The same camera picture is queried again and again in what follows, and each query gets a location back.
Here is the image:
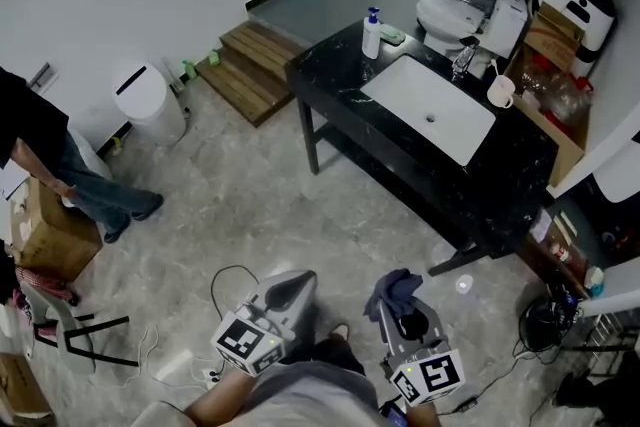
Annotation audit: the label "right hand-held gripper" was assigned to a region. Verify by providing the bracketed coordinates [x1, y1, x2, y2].
[377, 298, 467, 408]

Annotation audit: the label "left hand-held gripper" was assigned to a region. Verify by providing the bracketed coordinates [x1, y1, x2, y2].
[210, 269, 319, 377]

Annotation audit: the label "dark blue cloth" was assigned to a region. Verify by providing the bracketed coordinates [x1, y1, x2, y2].
[363, 268, 424, 324]

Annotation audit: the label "white soap dispenser blue pump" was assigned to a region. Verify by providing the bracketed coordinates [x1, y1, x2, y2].
[361, 6, 383, 61]

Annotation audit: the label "person's right forearm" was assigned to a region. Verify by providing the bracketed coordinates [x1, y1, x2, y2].
[403, 402, 442, 427]

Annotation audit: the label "person's left forearm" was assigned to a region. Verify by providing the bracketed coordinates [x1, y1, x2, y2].
[183, 366, 262, 422]

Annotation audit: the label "green soap dish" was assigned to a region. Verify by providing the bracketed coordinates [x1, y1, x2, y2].
[380, 22, 408, 46]

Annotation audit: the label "person's black trouser leg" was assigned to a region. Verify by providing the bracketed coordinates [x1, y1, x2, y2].
[308, 337, 367, 377]

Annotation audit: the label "dark smartphone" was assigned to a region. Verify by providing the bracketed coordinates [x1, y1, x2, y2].
[381, 402, 410, 427]

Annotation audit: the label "person's grey shirt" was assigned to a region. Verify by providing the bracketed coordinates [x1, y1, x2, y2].
[238, 358, 397, 427]

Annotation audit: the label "white power strip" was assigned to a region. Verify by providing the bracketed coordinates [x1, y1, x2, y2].
[191, 364, 222, 392]

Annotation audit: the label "grey chair black legs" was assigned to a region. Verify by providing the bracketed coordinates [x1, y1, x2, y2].
[21, 282, 140, 375]

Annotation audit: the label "black marble vanity table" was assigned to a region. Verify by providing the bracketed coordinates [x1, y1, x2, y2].
[284, 19, 560, 277]

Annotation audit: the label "white rectangular sink basin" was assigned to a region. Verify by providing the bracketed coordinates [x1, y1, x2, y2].
[359, 54, 498, 168]

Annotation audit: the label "large brown cardboard box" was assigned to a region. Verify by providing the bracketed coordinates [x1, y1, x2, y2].
[8, 176, 104, 284]

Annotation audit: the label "white lidded trash bin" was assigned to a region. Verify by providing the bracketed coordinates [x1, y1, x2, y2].
[111, 60, 188, 148]

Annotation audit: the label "wooden steps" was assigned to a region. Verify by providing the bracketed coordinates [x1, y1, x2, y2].
[195, 20, 307, 129]

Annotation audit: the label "white toilet brush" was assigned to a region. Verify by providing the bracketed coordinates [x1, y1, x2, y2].
[161, 56, 187, 95]

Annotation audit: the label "white cup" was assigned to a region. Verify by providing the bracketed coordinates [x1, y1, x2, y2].
[486, 73, 517, 110]

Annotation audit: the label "flat cardboard box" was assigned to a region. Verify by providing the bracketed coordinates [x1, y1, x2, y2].
[0, 351, 55, 417]

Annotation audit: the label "chrome faucet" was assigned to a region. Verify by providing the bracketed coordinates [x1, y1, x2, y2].
[451, 35, 482, 84]

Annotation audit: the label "open cardboard box with bags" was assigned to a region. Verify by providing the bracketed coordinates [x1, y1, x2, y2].
[503, 1, 595, 190]

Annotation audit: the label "white toilet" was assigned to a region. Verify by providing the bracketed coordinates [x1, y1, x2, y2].
[415, 0, 487, 57]

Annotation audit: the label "white toilet tank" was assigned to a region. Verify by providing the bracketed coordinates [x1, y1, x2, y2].
[481, 0, 529, 60]

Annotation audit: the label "white cable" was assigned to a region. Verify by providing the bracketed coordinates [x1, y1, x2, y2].
[137, 323, 211, 386]

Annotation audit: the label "black cable bundle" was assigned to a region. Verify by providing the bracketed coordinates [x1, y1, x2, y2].
[516, 293, 585, 352]

